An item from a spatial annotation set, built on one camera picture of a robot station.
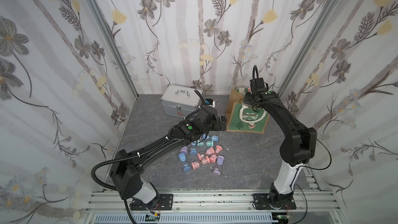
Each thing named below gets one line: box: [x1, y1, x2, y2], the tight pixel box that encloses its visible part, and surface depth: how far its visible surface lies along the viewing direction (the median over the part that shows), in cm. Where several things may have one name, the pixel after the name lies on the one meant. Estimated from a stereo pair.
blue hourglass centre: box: [201, 133, 220, 143], surface depth 95 cm
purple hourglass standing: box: [179, 145, 188, 154], surface depth 90 cm
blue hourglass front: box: [183, 163, 192, 173], surface depth 84 cm
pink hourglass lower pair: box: [196, 152, 211, 165], surface depth 88 cm
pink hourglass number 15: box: [190, 160, 200, 171], surface depth 85 cm
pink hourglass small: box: [206, 144, 223, 156], surface depth 91 cm
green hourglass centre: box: [196, 139, 214, 148], surface depth 94 cm
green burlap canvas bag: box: [224, 87, 271, 134], surface depth 96 cm
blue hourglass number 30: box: [178, 152, 187, 163], surface depth 88 cm
